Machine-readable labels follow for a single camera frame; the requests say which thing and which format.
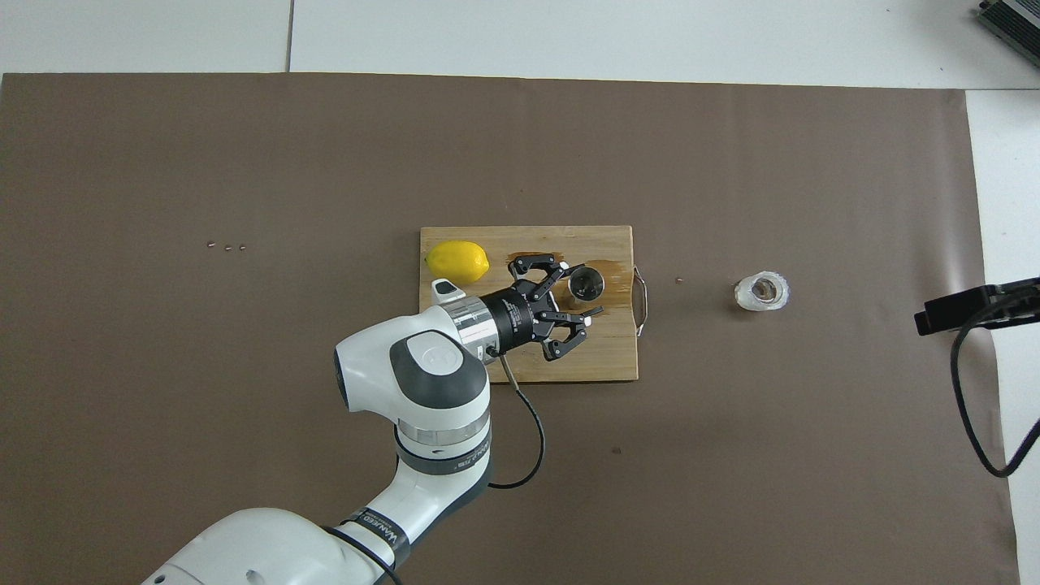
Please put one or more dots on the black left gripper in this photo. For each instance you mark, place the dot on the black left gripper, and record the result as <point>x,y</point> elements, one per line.
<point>516,321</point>

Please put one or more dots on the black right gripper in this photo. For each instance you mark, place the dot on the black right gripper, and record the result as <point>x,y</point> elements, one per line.
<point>1016,307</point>

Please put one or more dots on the steel double jigger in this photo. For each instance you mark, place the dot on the steel double jigger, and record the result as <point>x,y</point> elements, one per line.
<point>587,284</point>

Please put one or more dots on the small clear glass cup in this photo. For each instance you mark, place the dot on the small clear glass cup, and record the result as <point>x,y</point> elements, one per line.
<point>743,295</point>

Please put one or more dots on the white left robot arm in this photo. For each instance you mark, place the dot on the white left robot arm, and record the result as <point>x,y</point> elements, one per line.
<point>439,382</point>

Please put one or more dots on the yellow lemon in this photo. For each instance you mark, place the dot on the yellow lemon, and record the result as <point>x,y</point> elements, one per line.
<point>457,262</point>

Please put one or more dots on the wooden cutting board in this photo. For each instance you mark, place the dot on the wooden cutting board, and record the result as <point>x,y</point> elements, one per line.
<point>455,349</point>

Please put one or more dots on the grey ribbed metal device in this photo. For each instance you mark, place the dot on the grey ribbed metal device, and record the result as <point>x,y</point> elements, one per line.
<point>1020,20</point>

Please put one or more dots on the brown paper table mat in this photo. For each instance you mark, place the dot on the brown paper table mat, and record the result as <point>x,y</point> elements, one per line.
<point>244,162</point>

